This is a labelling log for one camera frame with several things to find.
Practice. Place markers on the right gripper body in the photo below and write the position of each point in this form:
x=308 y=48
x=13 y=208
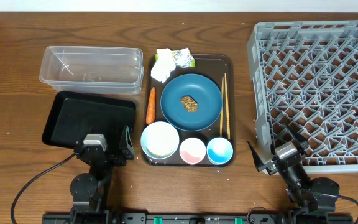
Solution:
x=272 y=168

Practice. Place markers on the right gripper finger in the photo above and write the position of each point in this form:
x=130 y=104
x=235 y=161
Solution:
x=259 y=165
x=302 y=142

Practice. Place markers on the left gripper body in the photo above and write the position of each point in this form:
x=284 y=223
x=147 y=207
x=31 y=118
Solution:
x=115 y=160

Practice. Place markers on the orange carrot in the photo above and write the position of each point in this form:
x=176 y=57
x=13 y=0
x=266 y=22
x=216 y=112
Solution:
x=151 y=108

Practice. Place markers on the small blue cup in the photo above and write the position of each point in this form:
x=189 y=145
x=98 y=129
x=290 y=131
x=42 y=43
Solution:
x=219 y=151

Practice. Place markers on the small pink cup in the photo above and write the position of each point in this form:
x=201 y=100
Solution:
x=192 y=150

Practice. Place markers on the brown food scrap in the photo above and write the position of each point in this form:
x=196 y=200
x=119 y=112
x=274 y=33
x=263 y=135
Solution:
x=189 y=103

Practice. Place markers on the dark blue plate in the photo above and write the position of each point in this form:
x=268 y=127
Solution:
x=203 y=90

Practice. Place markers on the wooden chopstick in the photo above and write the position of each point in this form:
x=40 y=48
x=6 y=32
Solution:
x=227 y=107
x=221 y=114

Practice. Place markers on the foil snack wrapper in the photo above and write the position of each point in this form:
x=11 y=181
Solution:
x=180 y=58

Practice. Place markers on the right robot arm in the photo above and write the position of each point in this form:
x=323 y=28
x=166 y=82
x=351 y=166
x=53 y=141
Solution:
x=316 y=198

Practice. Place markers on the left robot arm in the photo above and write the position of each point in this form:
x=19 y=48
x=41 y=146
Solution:
x=90 y=190

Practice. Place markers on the grey dishwasher rack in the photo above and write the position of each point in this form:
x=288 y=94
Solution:
x=305 y=77

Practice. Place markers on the light blue rice bowl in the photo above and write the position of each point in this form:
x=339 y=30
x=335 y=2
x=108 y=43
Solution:
x=159 y=140

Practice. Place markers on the black plastic tray bin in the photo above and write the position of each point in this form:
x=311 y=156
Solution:
x=74 y=115

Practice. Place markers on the dark brown serving tray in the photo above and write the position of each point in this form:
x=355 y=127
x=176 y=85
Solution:
x=213 y=66

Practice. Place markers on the clear plastic bin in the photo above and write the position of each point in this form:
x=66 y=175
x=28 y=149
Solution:
x=97 y=70

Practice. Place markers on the crumpled white napkin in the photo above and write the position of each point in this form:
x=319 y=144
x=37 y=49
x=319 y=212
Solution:
x=163 y=66

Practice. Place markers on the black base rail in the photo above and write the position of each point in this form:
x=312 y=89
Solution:
x=141 y=218

